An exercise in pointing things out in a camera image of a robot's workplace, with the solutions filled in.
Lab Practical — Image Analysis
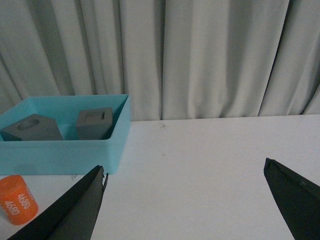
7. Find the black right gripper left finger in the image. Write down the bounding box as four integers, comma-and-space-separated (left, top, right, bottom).
9, 165, 108, 240

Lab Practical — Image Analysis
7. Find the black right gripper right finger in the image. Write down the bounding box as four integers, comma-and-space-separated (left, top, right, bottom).
263, 158, 320, 240

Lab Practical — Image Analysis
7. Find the gray cube with rectangular slot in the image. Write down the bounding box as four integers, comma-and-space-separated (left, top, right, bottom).
75, 107, 113, 140

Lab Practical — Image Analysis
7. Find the gray cube with round hole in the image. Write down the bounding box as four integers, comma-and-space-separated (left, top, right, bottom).
0, 113, 63, 141

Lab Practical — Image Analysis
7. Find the light blue plastic box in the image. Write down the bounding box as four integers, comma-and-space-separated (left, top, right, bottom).
0, 94, 131, 176

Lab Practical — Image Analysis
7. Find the orange cylinder labeled 4680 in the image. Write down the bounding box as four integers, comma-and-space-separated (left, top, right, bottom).
0, 175, 39, 226

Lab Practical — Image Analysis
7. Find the gray-white pleated curtain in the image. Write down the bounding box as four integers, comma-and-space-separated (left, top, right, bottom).
0, 0, 320, 121

